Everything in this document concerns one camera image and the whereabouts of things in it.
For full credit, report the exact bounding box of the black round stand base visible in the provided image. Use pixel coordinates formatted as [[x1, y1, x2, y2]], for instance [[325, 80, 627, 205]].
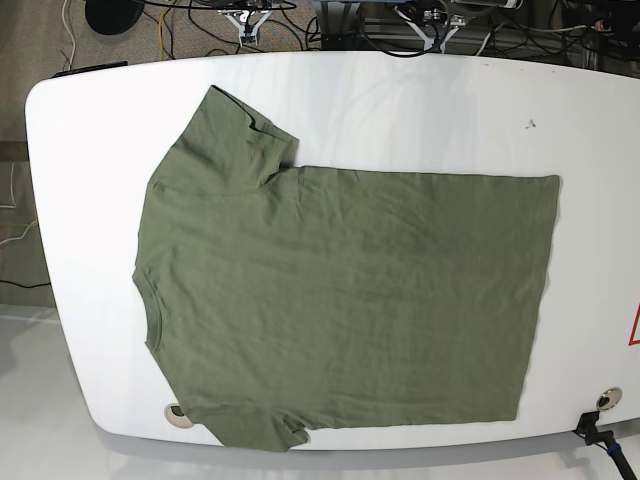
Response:
[[85, 0, 144, 36]]

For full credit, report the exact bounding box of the black aluminium frame post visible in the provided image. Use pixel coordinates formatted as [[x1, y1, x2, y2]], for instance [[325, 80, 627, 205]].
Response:
[[313, 1, 362, 51]]

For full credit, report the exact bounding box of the silver table grommet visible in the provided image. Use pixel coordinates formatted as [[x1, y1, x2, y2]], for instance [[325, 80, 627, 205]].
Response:
[[596, 387, 623, 411], [164, 403, 194, 429]]

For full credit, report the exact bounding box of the yellow floor cable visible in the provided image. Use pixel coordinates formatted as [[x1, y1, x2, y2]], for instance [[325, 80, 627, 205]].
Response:
[[157, 0, 174, 61]]

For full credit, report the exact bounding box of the right silver table grommet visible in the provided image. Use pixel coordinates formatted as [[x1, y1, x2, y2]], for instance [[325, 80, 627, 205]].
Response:
[[596, 387, 623, 411]]

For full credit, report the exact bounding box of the red triangle sticker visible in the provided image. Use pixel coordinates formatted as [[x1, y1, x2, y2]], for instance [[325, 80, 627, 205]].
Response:
[[628, 305, 640, 346]]

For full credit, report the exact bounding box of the black clamp with cable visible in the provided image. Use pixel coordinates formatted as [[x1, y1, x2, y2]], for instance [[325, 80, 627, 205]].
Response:
[[573, 411, 638, 480]]

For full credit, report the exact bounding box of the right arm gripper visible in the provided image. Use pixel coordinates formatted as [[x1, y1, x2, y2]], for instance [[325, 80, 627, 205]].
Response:
[[219, 8, 275, 46]]

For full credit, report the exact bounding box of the olive green T-shirt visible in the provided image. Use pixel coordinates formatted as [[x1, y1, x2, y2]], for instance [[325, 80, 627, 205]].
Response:
[[133, 87, 561, 451]]

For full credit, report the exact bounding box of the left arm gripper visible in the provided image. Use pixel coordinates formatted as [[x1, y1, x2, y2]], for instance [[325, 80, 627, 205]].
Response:
[[397, 7, 473, 54]]

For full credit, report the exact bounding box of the white floor cable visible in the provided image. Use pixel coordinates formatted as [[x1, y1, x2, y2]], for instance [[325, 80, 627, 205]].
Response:
[[59, 0, 79, 71]]

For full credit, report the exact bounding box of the left silver table grommet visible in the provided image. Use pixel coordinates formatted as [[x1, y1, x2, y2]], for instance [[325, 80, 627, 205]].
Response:
[[164, 403, 194, 429]]

